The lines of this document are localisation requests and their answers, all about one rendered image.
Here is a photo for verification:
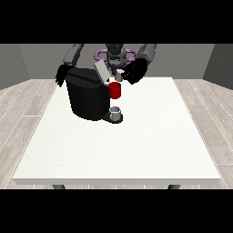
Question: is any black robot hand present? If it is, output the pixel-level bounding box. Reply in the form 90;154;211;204
55;63;75;88
120;57;149;86

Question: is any black coffee machine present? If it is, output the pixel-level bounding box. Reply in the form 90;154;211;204
65;67;124;124

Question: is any red pod holder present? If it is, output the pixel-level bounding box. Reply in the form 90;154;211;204
108;81;122;100

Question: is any small grey coffee pod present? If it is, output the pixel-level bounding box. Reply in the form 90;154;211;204
115;68;126;83

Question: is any pale grey machine lid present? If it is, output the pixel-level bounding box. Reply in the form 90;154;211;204
93;59;112;84

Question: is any small grey cup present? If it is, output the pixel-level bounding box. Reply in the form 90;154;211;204
109;106;122;121

